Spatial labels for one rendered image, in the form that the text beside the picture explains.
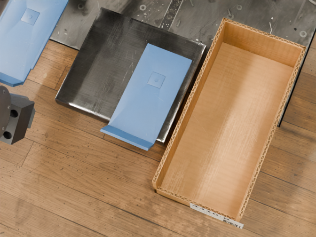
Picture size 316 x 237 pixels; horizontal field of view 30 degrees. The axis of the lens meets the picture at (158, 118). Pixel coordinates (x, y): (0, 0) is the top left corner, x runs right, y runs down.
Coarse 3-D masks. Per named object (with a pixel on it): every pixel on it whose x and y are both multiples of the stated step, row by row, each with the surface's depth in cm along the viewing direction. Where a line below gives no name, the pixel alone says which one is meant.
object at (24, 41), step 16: (16, 0) 81; (32, 0) 81; (48, 0) 81; (64, 0) 81; (16, 16) 80; (48, 16) 80; (0, 32) 80; (16, 32) 79; (32, 32) 79; (0, 48) 79; (16, 48) 79; (32, 48) 79; (0, 64) 78; (16, 64) 78; (0, 80) 75; (16, 80) 77
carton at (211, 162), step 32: (224, 32) 84; (256, 32) 80; (224, 64) 86; (256, 64) 86; (288, 64) 85; (192, 96) 78; (224, 96) 85; (256, 96) 84; (192, 128) 83; (224, 128) 83; (256, 128) 83; (192, 160) 82; (224, 160) 82; (256, 160) 81; (160, 192) 79; (192, 192) 80; (224, 192) 80
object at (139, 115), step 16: (160, 48) 85; (144, 64) 85; (160, 64) 84; (176, 64) 84; (144, 80) 84; (176, 80) 84; (128, 96) 83; (144, 96) 83; (160, 96) 83; (128, 112) 82; (144, 112) 82; (160, 112) 82; (112, 128) 81; (128, 128) 82; (144, 128) 82; (160, 128) 81; (144, 144) 79
